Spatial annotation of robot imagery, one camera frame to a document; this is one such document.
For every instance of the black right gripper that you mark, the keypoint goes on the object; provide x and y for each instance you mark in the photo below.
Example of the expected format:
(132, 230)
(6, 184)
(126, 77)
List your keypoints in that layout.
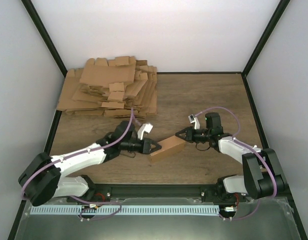
(190, 135)

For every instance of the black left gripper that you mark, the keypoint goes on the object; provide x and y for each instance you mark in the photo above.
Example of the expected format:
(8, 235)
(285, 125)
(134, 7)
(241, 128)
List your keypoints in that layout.
(146, 148)

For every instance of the brown cardboard box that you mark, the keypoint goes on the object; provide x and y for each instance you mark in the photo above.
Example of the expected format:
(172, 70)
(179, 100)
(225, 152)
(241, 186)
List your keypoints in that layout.
(169, 147)

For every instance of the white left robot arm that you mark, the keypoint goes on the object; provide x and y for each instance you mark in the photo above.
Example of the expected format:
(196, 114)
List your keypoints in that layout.
(48, 177)

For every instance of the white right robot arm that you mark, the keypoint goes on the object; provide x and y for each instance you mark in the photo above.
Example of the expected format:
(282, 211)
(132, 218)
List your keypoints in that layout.
(262, 176)

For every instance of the stack of flat cardboard boxes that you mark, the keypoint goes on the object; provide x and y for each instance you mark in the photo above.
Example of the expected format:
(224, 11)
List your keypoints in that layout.
(111, 87)

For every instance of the light blue slotted strip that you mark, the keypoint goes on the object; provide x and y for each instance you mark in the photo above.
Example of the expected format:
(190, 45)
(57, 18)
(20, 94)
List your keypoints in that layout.
(128, 210)

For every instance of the grey metal front plate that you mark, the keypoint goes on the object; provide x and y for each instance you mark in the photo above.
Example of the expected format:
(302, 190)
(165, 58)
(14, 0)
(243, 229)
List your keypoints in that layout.
(272, 219)

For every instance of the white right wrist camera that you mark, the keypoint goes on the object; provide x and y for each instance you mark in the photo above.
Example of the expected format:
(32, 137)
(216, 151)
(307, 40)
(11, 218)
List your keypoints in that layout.
(194, 121)

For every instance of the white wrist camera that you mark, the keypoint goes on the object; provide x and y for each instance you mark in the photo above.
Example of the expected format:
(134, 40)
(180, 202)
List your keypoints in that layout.
(194, 121)
(144, 129)

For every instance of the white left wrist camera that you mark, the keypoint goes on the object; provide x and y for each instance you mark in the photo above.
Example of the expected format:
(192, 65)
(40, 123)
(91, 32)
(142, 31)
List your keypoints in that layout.
(144, 129)

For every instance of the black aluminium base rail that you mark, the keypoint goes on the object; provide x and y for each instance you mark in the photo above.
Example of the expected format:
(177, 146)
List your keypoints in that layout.
(154, 191)

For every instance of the black right frame post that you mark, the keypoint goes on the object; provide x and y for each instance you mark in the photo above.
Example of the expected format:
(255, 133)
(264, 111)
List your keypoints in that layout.
(270, 27)

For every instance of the black frame post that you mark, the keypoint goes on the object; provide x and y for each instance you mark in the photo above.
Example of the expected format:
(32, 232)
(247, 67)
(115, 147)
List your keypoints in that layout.
(36, 19)
(270, 27)

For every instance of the black left frame post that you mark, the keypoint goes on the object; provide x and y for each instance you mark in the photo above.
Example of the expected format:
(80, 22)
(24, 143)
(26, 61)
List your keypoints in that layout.
(36, 19)

